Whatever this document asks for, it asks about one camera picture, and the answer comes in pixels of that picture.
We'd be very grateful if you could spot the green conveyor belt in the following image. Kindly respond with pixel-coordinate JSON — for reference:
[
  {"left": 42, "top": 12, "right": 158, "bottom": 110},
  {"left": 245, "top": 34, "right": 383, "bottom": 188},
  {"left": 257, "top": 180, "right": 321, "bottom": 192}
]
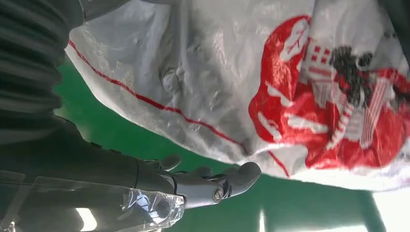
[{"left": 54, "top": 58, "right": 388, "bottom": 232}]

